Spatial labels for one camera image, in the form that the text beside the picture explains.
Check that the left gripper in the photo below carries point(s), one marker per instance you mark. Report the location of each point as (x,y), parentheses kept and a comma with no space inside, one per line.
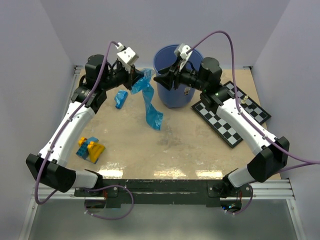
(132,78)

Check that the black white chessboard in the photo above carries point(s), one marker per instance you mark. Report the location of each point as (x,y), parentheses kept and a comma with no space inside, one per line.
(232,127)

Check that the blue trash bag roll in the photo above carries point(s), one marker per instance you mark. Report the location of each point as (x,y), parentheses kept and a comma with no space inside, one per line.
(120,98)

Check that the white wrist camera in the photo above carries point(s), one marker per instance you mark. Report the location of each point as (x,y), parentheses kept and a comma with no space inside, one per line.
(183,53)
(126,56)

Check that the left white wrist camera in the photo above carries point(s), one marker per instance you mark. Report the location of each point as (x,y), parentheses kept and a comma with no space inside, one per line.
(126,56)

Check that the blue plastic trash bin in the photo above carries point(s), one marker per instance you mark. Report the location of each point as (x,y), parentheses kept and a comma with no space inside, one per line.
(165,62)

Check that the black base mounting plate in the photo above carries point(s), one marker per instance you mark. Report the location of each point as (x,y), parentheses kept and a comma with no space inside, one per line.
(212,193)

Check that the yellow blue toy block pile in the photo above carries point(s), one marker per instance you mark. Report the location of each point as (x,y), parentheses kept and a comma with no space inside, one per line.
(90,149)

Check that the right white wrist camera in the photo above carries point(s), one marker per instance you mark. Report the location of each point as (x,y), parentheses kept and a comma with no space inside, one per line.
(183,53)

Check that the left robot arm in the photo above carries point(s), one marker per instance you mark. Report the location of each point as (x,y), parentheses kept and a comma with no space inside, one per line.
(49,165)

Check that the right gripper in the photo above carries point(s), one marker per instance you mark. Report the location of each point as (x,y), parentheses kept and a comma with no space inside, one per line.
(166,79)

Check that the aluminium frame rail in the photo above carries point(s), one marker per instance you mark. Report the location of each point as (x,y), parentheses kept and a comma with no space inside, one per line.
(269,190)

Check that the white chess piece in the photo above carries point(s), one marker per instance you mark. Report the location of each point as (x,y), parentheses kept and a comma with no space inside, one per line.
(244,100)

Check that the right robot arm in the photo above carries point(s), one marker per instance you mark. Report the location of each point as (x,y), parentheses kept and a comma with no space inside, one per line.
(266,147)

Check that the single blue trash bag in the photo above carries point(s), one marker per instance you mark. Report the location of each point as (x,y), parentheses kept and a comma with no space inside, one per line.
(153,117)

